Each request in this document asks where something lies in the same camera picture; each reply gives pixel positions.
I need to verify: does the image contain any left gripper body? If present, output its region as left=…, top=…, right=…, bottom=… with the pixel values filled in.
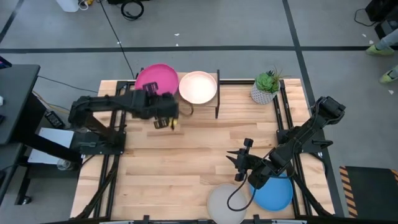
left=133, top=81, right=180, bottom=129

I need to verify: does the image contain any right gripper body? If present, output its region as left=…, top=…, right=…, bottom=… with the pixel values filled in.
left=234, top=139, right=282, bottom=189

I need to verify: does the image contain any bright blue plate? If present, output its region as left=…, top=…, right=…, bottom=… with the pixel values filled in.
left=249, top=172, right=294, bottom=213

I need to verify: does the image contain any magenta plate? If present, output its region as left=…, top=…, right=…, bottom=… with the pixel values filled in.
left=134, top=63, right=180, bottom=96

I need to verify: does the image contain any pale peach plate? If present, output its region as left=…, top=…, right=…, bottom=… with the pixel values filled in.
left=178, top=70, right=218, bottom=105

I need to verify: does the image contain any grey beige plate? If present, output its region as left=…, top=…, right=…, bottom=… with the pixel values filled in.
left=206, top=182, right=249, bottom=224

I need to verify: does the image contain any succulent in patterned white pot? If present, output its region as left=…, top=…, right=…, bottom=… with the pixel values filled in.
left=250, top=67, right=292, bottom=105

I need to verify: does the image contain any white sheet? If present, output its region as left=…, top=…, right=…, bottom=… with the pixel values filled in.
left=27, top=127, right=75, bottom=165

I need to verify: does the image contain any clear glass jar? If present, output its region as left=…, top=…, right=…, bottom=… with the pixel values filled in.
left=57, top=158, right=74, bottom=171

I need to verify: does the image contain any black mat with hazard stripes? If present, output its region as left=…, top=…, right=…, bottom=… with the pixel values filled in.
left=338, top=166, right=398, bottom=220

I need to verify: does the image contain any white container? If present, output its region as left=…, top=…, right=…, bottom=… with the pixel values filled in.
left=55, top=0, right=80, bottom=13

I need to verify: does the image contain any black desk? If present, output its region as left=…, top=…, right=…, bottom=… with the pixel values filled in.
left=0, top=63, right=81, bottom=206

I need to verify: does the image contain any person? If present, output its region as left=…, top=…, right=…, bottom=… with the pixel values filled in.
left=365, top=27, right=398, bottom=85

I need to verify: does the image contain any black equipment case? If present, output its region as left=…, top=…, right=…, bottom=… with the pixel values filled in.
left=365, top=0, right=398, bottom=40

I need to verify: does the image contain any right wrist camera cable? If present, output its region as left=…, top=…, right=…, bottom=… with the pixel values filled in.
left=226, top=172, right=257, bottom=212

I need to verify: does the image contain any long black floor cable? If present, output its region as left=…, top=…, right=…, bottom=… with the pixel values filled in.
left=98, top=0, right=136, bottom=79

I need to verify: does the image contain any coiled black cable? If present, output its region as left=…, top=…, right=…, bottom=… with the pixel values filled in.
left=120, top=0, right=145, bottom=21

